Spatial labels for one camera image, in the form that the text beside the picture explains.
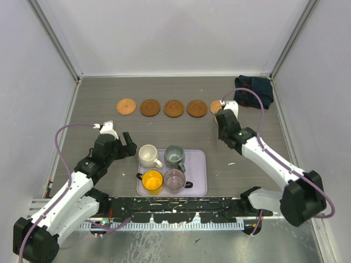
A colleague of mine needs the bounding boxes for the aluminium frame rail front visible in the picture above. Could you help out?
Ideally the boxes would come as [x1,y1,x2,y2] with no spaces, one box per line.
[29,196,326,220]

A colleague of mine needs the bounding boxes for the white ceramic mug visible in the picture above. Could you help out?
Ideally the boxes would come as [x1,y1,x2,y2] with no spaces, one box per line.
[138,145,163,169]

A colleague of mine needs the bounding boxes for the dark blue folded cloth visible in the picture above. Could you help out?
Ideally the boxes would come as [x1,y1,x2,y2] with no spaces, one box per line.
[234,75,274,110]

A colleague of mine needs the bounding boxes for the aluminium frame post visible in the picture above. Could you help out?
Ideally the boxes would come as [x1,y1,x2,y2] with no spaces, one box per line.
[270,0,319,79]
[27,1,82,83]

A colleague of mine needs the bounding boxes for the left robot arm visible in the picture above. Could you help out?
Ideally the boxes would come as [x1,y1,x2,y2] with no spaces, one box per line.
[13,132,137,262]

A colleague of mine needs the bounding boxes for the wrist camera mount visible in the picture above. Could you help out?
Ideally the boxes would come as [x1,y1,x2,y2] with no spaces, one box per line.
[220,100,239,118]
[93,121,119,140]

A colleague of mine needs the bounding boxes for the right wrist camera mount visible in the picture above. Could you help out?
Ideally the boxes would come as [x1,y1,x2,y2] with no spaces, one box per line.
[220,100,239,118]

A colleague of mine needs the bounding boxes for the lavender plastic tray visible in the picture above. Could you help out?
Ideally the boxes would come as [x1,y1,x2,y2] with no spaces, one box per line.
[136,149,207,197]

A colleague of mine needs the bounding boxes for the aluminium frame post right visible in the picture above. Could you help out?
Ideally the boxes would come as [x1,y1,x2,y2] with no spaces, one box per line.
[270,0,319,79]

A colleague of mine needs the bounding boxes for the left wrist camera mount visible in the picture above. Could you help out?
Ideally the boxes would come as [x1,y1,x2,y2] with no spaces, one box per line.
[93,121,119,140]

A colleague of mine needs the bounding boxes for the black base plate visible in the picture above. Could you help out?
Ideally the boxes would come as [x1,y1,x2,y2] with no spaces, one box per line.
[95,197,259,224]

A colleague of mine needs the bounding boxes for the white slotted cable duct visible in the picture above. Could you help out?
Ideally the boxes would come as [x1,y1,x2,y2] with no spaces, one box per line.
[76,218,245,231]

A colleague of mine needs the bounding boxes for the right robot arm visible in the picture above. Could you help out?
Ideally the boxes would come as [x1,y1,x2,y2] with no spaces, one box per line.
[215,109,327,227]

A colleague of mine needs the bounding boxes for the dark wooden coaster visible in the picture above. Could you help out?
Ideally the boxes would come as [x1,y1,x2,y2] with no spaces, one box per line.
[140,99,161,117]
[163,100,184,118]
[187,100,207,118]

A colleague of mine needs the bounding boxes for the yellow glass mug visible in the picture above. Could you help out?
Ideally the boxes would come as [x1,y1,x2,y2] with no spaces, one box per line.
[136,170,164,195]

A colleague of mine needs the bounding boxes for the aluminium frame post left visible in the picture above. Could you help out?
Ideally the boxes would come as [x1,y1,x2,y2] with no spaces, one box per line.
[27,1,82,83]

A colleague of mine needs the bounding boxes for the clear purple glass mug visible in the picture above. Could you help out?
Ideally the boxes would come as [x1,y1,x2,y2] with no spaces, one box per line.
[163,169,193,195]

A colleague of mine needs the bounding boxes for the grey-green ceramic mug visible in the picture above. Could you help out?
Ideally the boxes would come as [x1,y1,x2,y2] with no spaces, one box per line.
[164,145,186,173]

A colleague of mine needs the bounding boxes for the light cork coaster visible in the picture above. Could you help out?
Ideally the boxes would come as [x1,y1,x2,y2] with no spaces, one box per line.
[210,100,222,114]
[116,98,137,115]

